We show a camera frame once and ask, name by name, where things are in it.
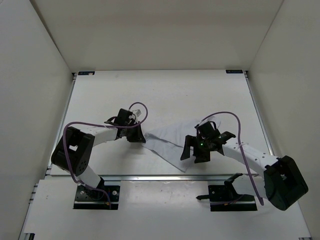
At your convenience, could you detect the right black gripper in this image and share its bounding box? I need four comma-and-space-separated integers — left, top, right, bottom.
180, 135, 211, 164

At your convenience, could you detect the white skirt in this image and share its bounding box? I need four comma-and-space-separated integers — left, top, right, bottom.
143, 118, 201, 172

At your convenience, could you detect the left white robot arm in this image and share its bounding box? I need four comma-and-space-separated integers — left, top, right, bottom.
51, 108, 146, 200

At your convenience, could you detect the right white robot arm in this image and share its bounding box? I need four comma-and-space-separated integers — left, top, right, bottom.
180, 121, 309, 211

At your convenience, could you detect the left blue corner label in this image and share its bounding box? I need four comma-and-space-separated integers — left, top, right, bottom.
77, 71, 95, 76

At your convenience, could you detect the blue corner label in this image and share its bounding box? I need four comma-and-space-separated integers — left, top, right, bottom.
225, 69, 243, 74
77, 71, 95, 76

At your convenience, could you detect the right blue corner label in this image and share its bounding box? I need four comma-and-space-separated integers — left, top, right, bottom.
225, 69, 243, 74

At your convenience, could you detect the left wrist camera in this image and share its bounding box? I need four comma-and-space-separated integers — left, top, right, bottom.
132, 109, 142, 118

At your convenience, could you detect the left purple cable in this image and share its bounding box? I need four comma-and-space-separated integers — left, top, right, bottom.
62, 101, 149, 210

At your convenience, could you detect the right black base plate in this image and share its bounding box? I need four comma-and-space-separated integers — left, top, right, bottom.
208, 185, 258, 212

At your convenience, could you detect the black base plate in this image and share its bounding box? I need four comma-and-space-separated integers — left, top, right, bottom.
208, 185, 258, 212
73, 182, 121, 211

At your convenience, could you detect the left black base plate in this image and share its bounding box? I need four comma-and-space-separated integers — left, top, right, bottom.
73, 182, 121, 211

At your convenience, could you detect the aluminium front rail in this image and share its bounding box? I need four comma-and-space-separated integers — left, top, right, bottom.
44, 174, 241, 183

